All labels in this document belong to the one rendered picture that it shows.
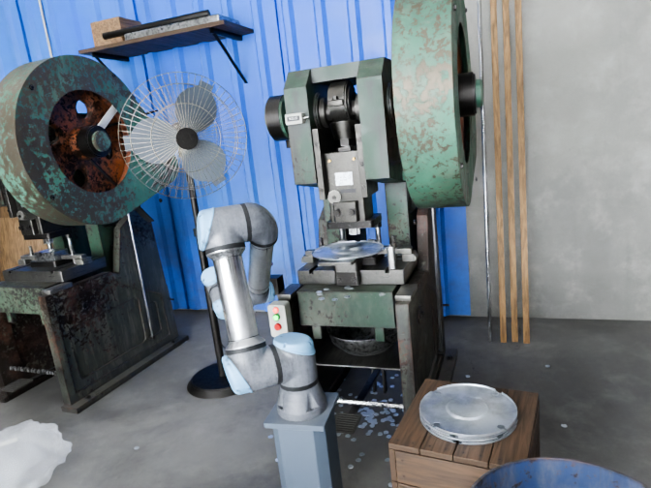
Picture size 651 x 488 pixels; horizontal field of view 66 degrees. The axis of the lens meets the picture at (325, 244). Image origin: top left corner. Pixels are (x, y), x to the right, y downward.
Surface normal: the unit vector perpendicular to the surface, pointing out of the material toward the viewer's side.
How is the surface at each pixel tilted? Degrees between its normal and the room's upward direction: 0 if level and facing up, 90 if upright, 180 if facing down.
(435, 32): 64
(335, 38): 90
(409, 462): 90
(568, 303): 90
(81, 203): 90
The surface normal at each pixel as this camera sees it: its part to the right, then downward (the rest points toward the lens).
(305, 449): -0.25, 0.24
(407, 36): -0.35, -0.20
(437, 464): -0.45, 0.24
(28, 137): 0.92, -0.02
